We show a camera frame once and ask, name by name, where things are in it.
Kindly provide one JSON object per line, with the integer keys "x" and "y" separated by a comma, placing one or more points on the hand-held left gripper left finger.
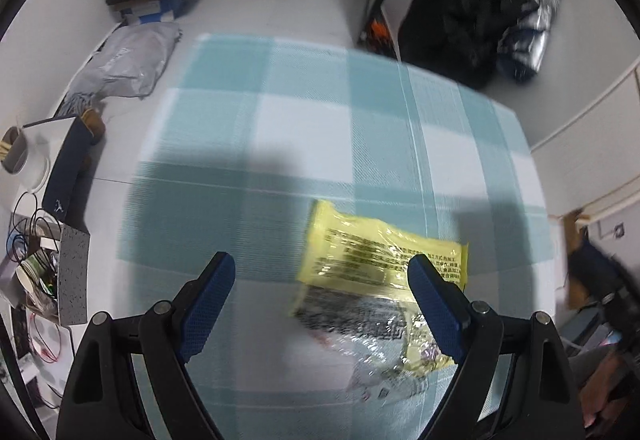
{"x": 210, "y": 305}

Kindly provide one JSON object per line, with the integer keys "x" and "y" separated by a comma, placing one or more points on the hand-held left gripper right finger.
{"x": 437, "y": 305}

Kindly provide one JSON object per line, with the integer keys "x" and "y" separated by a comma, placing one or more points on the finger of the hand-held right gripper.
{"x": 592, "y": 262}

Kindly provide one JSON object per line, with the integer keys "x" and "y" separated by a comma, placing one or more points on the clear printed wrapper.
{"x": 360, "y": 332}

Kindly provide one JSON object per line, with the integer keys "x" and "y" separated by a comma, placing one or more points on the yellow plastic wrapper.
{"x": 370, "y": 245}

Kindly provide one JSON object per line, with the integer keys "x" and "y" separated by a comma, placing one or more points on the white wood-trimmed cabinet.
{"x": 590, "y": 135}

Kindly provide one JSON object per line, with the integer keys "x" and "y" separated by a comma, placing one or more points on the grey speckled box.
{"x": 74, "y": 275}

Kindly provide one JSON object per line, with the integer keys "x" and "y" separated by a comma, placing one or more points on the paper cup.
{"x": 29, "y": 272}

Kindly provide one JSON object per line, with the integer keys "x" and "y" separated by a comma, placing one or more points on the white and navy box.
{"x": 65, "y": 170}

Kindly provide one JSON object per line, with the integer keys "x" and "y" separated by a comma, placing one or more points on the teal checked tablecloth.
{"x": 300, "y": 120}

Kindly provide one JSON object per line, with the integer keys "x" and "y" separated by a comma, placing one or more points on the small brown wooden block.
{"x": 92, "y": 125}

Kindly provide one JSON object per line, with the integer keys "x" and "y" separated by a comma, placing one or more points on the white frosted cup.
{"x": 34, "y": 168}

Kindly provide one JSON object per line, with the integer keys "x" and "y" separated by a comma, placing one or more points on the silver folding umbrella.
{"x": 535, "y": 35}

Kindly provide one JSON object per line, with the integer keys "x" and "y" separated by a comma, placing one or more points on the grey striped cloth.
{"x": 77, "y": 104}

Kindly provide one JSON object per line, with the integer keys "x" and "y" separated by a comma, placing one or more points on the bundle of wooden chopsticks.
{"x": 5, "y": 149}

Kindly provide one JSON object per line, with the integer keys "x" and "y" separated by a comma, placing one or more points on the grey mailing bag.
{"x": 125, "y": 60}

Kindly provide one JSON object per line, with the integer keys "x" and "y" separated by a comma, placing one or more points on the small orange object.
{"x": 376, "y": 31}

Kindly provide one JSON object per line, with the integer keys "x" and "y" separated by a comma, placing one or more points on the black hanging bag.
{"x": 460, "y": 10}

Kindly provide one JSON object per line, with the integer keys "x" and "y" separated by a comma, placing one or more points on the blue storage box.
{"x": 160, "y": 10}

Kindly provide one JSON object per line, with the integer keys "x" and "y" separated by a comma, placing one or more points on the wall socket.
{"x": 620, "y": 230}

